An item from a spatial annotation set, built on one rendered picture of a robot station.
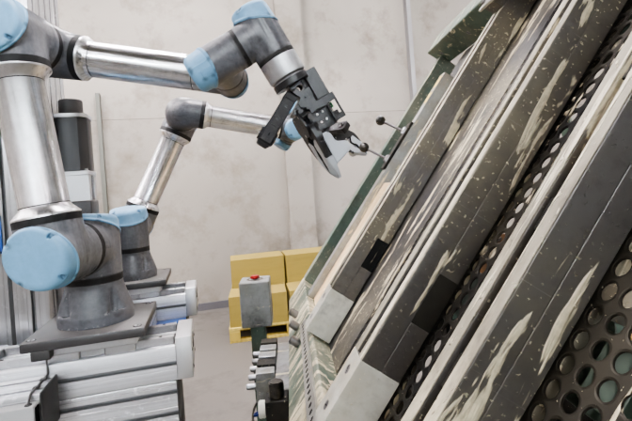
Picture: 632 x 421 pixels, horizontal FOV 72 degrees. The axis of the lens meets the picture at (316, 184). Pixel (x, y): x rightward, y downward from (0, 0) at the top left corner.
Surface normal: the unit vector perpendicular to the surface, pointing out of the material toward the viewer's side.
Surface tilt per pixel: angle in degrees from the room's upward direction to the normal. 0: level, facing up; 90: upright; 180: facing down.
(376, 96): 90
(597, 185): 90
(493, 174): 90
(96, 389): 90
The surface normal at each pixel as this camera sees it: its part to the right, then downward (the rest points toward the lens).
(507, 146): 0.06, 0.00
